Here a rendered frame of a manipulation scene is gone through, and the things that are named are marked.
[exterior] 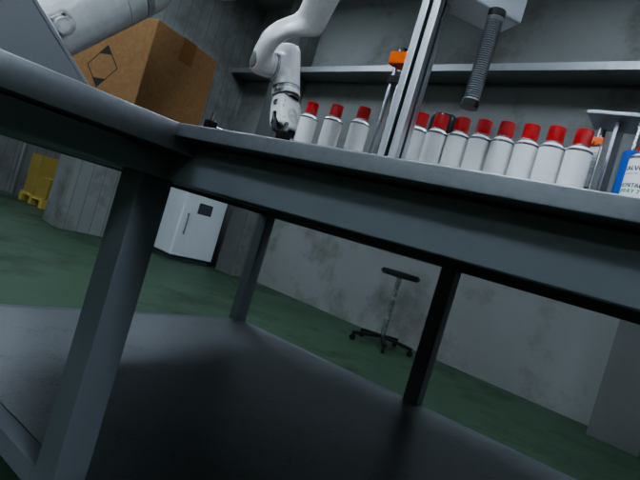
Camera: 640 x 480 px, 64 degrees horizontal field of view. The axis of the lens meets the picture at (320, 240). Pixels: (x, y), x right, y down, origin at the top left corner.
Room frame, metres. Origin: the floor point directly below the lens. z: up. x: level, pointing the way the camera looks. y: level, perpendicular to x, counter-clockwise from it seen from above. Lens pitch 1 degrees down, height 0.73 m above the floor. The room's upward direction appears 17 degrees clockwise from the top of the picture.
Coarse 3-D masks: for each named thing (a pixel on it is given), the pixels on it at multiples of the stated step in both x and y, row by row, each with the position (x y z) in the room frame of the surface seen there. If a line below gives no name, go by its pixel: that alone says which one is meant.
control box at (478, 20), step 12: (456, 0) 1.09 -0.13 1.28; (468, 0) 1.07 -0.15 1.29; (480, 0) 1.07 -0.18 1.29; (492, 0) 1.08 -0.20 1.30; (504, 0) 1.09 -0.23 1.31; (516, 0) 1.10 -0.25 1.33; (456, 12) 1.14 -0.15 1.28; (468, 12) 1.12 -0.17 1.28; (480, 12) 1.11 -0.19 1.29; (516, 12) 1.10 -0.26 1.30; (480, 24) 1.16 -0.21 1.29; (504, 24) 1.13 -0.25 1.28; (516, 24) 1.11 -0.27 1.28
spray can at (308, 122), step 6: (312, 102) 1.44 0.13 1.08; (306, 108) 1.46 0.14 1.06; (312, 108) 1.44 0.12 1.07; (306, 114) 1.44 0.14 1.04; (312, 114) 1.45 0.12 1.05; (300, 120) 1.44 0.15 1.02; (306, 120) 1.43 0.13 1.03; (312, 120) 1.44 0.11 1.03; (300, 126) 1.44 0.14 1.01; (306, 126) 1.43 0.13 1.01; (312, 126) 1.44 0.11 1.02; (300, 132) 1.44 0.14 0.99; (306, 132) 1.44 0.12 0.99; (312, 132) 1.45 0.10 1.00; (294, 138) 1.45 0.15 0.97; (300, 138) 1.44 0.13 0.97; (306, 138) 1.44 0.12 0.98
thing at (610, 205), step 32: (192, 128) 0.72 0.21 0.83; (288, 160) 0.64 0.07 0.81; (320, 160) 0.58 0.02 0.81; (352, 160) 0.55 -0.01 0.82; (384, 160) 0.53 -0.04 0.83; (448, 192) 0.52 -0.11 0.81; (480, 192) 0.47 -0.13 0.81; (512, 192) 0.45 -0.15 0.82; (544, 192) 0.43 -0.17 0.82; (576, 192) 0.42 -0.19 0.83; (608, 192) 0.41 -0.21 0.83; (608, 224) 0.43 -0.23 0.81
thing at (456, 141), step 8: (456, 120) 1.19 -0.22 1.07; (464, 120) 1.18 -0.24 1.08; (456, 128) 1.18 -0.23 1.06; (464, 128) 1.18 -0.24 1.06; (448, 136) 1.19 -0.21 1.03; (456, 136) 1.17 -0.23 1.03; (464, 136) 1.17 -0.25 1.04; (448, 144) 1.18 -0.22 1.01; (456, 144) 1.17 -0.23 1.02; (464, 144) 1.17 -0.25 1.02; (448, 152) 1.17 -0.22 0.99; (456, 152) 1.17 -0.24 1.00; (464, 152) 1.18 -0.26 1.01; (440, 160) 1.19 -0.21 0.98; (448, 160) 1.17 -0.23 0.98; (456, 160) 1.17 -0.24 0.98
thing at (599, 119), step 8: (592, 112) 1.08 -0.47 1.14; (600, 112) 1.07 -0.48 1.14; (608, 112) 1.06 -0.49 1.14; (616, 112) 1.05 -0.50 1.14; (624, 112) 1.04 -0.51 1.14; (592, 120) 1.11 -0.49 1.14; (600, 120) 1.10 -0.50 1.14; (608, 120) 1.09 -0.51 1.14; (616, 120) 1.08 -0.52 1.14; (624, 120) 1.06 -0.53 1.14; (632, 120) 1.05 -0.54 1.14; (600, 128) 1.15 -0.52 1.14; (608, 128) 1.13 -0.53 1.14; (624, 128) 1.11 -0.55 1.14; (632, 128) 1.09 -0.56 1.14
